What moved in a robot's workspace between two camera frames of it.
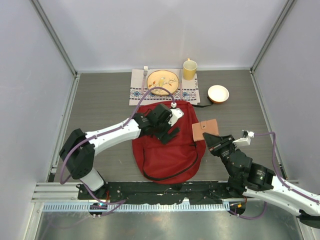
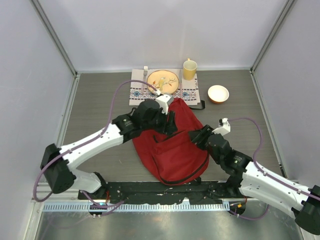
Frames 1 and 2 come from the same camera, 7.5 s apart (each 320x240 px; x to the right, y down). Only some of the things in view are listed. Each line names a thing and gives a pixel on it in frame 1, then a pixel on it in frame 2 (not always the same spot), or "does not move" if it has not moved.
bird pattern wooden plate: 165,78 does not move
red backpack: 178,161 does not move
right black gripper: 214,143 → 200,135
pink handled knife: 180,81 does not move
